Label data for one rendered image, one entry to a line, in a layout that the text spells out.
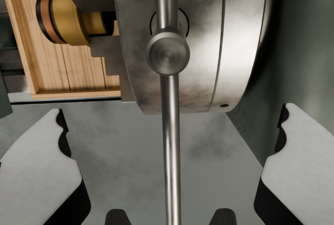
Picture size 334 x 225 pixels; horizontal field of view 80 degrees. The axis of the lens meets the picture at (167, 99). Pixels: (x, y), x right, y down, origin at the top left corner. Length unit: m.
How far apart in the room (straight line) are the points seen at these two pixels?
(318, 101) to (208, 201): 1.83
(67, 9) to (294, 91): 0.30
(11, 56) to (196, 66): 0.59
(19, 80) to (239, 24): 0.63
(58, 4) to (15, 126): 1.72
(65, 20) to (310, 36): 0.29
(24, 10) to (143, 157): 1.35
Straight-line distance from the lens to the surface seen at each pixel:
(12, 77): 0.72
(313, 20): 0.22
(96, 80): 0.58
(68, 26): 0.33
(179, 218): 0.18
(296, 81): 0.23
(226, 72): 0.21
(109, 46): 0.33
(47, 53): 0.63
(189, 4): 0.18
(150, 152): 1.69
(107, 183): 1.94
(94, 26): 0.33
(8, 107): 0.74
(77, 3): 0.31
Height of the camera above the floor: 1.42
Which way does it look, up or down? 72 degrees down
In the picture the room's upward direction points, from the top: 175 degrees counter-clockwise
